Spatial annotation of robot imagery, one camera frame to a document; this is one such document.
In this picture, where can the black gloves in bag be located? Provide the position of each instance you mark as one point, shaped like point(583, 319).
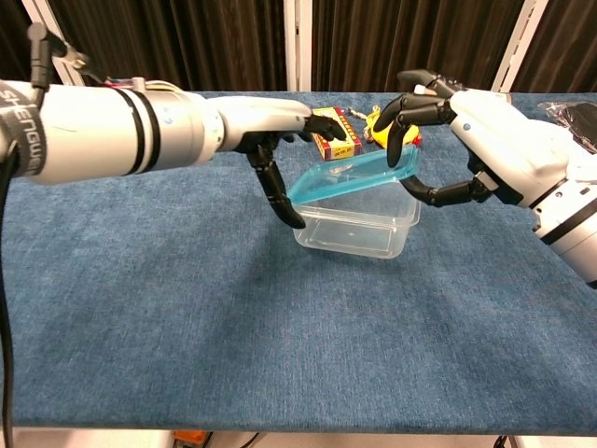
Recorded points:
point(580, 123)

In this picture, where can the yellow tape measure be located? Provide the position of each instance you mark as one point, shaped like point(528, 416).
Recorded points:
point(379, 134)

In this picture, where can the clear plastic container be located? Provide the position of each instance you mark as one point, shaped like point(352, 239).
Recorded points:
point(359, 233)

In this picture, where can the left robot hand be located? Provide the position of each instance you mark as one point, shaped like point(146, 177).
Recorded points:
point(261, 119)

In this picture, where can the brown drink bottle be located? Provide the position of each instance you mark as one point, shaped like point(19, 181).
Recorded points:
point(420, 88)

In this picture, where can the blue table mat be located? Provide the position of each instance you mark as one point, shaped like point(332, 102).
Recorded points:
point(280, 326)

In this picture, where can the transparent blue lid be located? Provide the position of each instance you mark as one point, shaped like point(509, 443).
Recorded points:
point(345, 179)

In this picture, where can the white frame post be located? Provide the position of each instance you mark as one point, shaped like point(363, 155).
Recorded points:
point(517, 46)
point(70, 74)
point(297, 46)

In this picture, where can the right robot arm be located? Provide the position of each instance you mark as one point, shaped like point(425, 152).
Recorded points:
point(573, 224)

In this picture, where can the orange object under table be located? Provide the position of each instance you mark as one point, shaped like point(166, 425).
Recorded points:
point(189, 438)

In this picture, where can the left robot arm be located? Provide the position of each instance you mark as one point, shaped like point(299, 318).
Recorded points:
point(102, 130)

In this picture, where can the black curtain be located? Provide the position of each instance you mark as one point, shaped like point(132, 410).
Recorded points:
point(569, 42)
point(186, 42)
point(401, 37)
point(11, 32)

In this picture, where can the red yellow card box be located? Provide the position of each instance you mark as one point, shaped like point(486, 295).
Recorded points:
point(342, 147)

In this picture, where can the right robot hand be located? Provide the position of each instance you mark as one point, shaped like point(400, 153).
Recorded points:
point(508, 140)

